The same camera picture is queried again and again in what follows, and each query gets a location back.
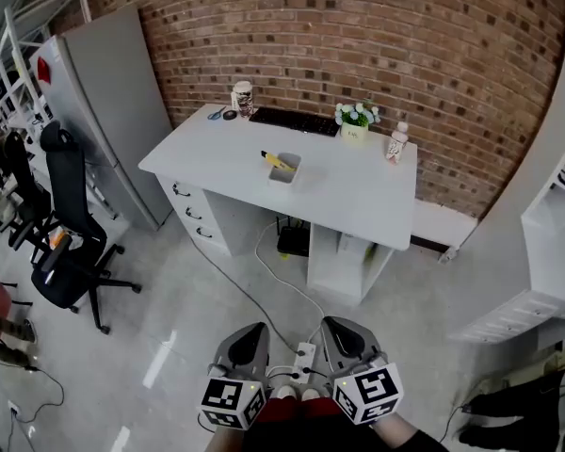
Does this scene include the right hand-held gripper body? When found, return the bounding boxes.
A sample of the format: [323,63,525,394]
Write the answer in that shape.
[328,353,405,427]

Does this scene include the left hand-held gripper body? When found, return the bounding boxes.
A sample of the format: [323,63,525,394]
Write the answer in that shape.
[197,363,270,430]

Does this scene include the grey rectangular tray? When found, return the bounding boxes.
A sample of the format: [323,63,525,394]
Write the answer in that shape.
[267,152,303,188]

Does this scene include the yellow utility knife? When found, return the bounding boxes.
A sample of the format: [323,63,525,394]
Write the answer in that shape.
[260,150,297,172]

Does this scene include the person's right forearm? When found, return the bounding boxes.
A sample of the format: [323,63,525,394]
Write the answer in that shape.
[376,412,423,452]

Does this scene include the person's left forearm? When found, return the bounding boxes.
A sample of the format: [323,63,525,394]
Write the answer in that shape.
[206,424,246,452]

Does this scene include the white power strip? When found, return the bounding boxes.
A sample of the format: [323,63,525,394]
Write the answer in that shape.
[294,341,317,385]

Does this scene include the person's red trousers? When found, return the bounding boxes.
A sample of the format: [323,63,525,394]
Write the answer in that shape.
[258,395,345,423]

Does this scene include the low white platform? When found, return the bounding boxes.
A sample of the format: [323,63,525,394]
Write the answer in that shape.
[412,198,479,263]

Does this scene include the white desk with drawers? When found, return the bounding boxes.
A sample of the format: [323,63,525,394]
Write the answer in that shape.
[137,103,419,308]

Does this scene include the white drink bottle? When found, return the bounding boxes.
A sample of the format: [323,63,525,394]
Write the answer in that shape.
[385,121,410,167]

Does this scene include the white shelf unit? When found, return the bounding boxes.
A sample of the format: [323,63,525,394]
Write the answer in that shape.
[446,129,565,347]

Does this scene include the potted artificial flowers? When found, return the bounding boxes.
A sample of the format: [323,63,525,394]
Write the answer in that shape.
[333,100,381,148]

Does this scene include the black keyboard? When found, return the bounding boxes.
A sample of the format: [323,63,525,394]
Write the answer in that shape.
[248,105,342,138]

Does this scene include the black office chair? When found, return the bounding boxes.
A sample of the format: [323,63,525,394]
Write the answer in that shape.
[2,129,53,253]
[30,120,142,336]

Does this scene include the patterned paper cup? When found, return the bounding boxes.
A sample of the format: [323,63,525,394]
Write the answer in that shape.
[231,80,255,117]

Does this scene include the grey metal cabinet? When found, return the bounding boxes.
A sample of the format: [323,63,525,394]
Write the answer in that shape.
[27,7,175,233]

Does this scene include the white metal rack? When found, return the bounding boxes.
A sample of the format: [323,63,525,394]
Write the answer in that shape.
[0,0,93,126]

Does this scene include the grey floor cable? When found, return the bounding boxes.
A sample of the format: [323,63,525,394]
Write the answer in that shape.
[187,237,302,352]

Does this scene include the white power cable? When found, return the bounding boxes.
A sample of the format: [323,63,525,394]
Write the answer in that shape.
[255,218,326,343]

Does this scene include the black floor cable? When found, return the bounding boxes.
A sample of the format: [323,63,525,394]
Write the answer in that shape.
[0,355,66,452]

